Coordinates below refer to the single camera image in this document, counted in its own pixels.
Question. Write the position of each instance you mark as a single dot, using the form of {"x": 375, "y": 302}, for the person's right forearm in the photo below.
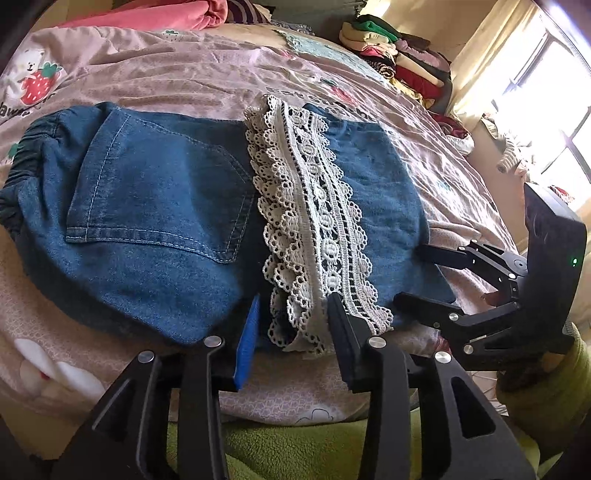
{"x": 570, "y": 369}

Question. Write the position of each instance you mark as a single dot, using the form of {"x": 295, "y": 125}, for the pink strawberry printed blanket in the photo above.
{"x": 184, "y": 69}

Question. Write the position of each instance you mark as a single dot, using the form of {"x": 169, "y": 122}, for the white knitted cloth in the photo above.
{"x": 508, "y": 152}

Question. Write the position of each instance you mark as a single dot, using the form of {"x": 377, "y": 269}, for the purple striped cloth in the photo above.
{"x": 242, "y": 9}

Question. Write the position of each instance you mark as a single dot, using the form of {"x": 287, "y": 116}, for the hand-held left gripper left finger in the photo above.
{"x": 244, "y": 346}

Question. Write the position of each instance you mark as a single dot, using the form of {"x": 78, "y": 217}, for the blue denim pants lace trim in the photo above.
{"x": 161, "y": 207}

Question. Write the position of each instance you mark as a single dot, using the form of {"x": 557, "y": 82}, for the white bag with red clothes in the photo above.
{"x": 455, "y": 134}

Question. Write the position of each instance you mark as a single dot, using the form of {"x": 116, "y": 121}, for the person's right hand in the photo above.
{"x": 491, "y": 297}

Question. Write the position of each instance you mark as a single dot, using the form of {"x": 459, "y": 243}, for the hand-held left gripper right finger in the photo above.
{"x": 344, "y": 344}

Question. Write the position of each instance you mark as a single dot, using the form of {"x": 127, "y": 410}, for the grey ruffled pillow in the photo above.
{"x": 295, "y": 25}

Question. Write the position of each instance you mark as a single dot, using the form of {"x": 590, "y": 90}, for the window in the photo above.
{"x": 554, "y": 101}

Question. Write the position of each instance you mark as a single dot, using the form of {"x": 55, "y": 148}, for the plain pink quilt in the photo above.
{"x": 161, "y": 14}

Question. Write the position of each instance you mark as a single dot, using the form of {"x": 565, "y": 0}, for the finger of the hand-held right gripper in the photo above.
{"x": 461, "y": 259}
{"x": 429, "y": 311}

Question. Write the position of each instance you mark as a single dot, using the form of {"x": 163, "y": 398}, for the cream curtain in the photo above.
{"x": 485, "y": 69}

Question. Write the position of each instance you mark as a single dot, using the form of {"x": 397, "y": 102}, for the stack of folded clothes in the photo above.
{"x": 415, "y": 69}

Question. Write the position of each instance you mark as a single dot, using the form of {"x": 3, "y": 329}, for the lime green fleece garment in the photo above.
{"x": 286, "y": 445}

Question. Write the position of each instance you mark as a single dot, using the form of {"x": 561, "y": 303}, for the light blue lace cloth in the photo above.
{"x": 314, "y": 46}

